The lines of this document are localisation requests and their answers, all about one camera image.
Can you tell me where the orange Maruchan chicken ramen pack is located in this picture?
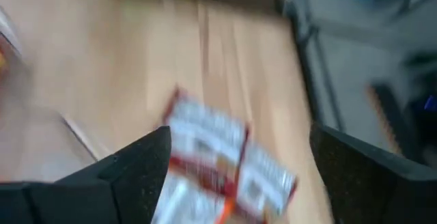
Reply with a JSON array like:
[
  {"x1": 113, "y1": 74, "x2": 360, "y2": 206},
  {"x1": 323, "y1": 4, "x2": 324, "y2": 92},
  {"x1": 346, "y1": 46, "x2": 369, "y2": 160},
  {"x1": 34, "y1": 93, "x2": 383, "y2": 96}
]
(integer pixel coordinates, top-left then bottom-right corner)
[{"x1": 150, "y1": 172, "x2": 237, "y2": 224}]

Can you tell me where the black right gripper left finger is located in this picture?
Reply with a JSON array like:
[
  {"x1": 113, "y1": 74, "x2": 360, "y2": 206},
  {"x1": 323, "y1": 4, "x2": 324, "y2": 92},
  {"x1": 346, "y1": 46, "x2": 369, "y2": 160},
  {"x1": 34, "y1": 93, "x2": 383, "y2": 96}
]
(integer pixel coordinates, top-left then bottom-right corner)
[{"x1": 0, "y1": 126, "x2": 172, "y2": 224}]

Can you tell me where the red Maruchan ramen pack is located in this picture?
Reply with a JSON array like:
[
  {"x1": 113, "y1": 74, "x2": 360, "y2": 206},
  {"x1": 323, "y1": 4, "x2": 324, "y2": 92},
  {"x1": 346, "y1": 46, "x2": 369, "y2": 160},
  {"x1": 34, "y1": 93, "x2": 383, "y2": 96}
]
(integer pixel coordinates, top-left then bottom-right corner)
[{"x1": 160, "y1": 86, "x2": 298, "y2": 223}]

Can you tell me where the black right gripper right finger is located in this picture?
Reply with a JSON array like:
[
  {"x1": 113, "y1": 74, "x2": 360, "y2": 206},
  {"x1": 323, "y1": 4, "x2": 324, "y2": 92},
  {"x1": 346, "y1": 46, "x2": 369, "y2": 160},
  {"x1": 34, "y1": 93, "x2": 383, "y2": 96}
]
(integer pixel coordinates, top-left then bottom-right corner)
[{"x1": 309, "y1": 122, "x2": 437, "y2": 224}]

